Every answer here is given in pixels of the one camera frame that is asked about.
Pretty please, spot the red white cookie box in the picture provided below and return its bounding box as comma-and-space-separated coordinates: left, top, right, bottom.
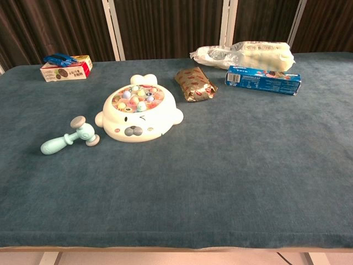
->
40, 54, 93, 83

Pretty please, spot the small blue toy mallet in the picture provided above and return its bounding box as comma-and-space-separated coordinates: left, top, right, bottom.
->
40, 115, 101, 155

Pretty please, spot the blue cookie box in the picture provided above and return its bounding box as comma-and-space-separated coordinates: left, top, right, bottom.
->
224, 65, 302, 96

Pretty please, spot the gold foil snack pack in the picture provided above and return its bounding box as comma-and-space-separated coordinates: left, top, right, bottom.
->
174, 66, 218, 103

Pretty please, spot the white plastic bag package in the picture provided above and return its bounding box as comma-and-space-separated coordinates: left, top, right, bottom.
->
189, 40, 296, 71

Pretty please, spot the blue table cloth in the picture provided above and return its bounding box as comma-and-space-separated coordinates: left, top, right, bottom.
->
0, 51, 353, 248

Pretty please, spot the white round toy game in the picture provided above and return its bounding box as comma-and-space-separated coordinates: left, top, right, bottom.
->
94, 73, 184, 143

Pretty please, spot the blue snack packet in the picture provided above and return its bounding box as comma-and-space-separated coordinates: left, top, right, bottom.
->
43, 52, 78, 68

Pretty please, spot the white table leg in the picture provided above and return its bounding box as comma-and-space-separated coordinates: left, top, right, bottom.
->
306, 251, 331, 265
38, 251, 63, 265

